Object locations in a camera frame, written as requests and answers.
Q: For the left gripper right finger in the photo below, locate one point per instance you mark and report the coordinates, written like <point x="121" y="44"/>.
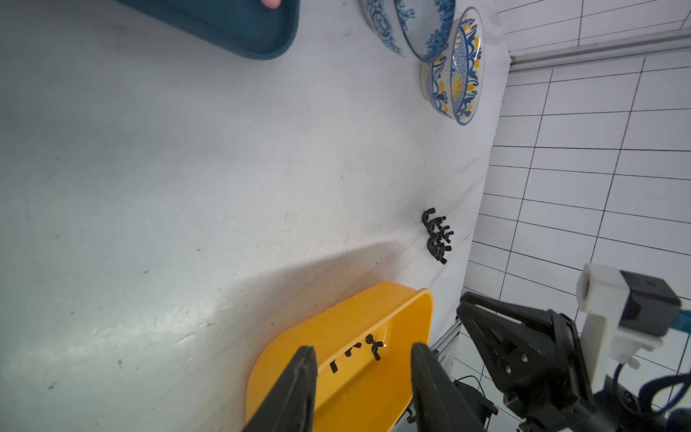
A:
<point x="438" y="405"/>

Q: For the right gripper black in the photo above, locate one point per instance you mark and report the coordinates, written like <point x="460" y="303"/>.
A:
<point x="534" y="358"/>

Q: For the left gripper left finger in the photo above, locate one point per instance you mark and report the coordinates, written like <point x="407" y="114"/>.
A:
<point x="290" y="405"/>

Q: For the yellow plastic storage tray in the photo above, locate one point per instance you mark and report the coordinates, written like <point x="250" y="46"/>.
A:
<point x="364" y="395"/>

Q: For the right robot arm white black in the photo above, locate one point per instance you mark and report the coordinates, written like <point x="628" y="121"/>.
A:
<point x="617" y="409"/>

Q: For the yellow blue patterned bowl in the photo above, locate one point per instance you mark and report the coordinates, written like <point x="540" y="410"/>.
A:
<point x="452" y="82"/>

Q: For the dark blue rectangular tray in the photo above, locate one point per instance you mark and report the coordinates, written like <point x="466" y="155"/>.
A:
<point x="246" y="28"/>

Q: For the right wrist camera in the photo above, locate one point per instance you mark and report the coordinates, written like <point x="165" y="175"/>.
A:
<point x="624" y="313"/>

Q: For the pink handled spoon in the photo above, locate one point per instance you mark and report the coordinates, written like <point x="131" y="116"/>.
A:
<point x="271" y="4"/>

